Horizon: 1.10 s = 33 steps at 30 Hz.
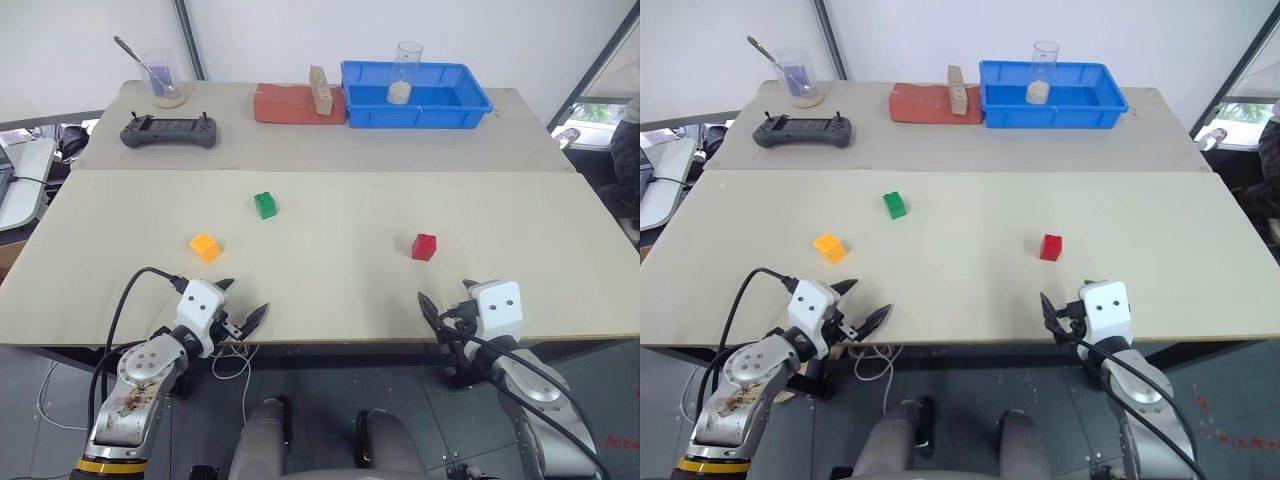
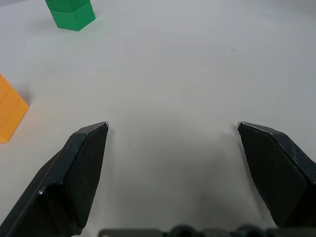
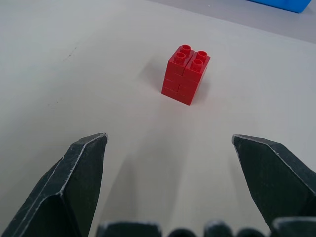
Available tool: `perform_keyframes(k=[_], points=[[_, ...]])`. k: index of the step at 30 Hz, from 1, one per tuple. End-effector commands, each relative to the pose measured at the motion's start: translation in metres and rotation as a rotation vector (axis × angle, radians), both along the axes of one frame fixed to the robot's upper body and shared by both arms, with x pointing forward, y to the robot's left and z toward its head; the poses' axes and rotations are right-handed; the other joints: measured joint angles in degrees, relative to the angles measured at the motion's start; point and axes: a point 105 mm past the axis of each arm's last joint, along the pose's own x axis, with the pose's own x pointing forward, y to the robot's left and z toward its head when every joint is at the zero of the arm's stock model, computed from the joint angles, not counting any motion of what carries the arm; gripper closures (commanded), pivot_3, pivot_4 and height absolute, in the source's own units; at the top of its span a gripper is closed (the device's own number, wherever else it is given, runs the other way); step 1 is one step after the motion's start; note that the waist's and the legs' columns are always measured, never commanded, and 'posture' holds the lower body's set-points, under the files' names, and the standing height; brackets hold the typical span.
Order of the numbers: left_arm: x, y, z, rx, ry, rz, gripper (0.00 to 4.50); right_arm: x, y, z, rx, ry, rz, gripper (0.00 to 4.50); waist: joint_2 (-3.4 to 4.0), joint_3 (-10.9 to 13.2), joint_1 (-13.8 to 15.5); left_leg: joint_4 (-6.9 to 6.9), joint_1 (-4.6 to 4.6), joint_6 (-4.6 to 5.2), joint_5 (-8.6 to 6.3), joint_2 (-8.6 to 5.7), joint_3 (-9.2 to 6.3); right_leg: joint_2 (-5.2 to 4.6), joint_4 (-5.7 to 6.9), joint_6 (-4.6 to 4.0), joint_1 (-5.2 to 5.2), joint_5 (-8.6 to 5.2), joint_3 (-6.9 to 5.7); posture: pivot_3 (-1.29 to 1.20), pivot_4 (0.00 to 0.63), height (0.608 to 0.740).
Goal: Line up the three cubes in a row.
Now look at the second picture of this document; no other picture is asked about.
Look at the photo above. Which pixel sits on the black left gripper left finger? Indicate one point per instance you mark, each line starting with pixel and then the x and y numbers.
pixel 61 182

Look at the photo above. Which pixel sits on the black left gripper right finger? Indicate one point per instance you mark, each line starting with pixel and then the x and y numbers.
pixel 279 177

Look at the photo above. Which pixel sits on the yellow block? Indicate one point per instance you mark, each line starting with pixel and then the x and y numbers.
pixel 10 108

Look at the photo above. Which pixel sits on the green block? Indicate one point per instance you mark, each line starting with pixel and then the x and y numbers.
pixel 72 13

